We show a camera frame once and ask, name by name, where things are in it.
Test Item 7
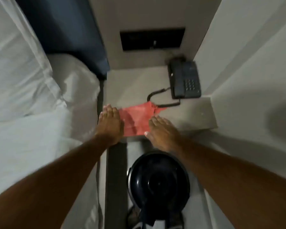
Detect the black round container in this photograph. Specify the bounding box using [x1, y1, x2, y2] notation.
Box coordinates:
[126, 151, 191, 229]

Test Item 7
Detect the white pillow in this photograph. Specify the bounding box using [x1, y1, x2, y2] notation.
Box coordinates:
[0, 0, 67, 122]

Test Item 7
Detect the person's right forearm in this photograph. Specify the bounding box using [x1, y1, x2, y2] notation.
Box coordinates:
[165, 138, 286, 229]

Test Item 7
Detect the person's right hand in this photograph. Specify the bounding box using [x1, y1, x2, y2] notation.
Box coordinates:
[144, 116, 182, 152]

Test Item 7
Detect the person's left forearm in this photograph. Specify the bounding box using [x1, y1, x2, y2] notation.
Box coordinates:
[0, 135, 118, 229]

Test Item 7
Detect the black wall switch panel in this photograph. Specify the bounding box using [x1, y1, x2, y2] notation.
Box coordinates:
[120, 27, 186, 52]

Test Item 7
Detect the red cloth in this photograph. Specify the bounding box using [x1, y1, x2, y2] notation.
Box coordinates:
[119, 101, 168, 138]

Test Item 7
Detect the person's left hand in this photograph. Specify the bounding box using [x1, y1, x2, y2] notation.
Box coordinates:
[95, 104, 125, 145]

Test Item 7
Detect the black desk telephone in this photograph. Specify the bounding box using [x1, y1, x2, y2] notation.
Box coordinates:
[167, 58, 202, 100]

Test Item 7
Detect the black coiled telephone cord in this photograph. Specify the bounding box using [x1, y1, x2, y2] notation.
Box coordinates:
[147, 87, 181, 108]

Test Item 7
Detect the grey bedside table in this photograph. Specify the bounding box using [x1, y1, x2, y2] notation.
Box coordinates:
[102, 66, 219, 229]

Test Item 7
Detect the dark blue headboard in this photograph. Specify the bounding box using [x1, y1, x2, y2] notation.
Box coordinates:
[13, 0, 110, 80]

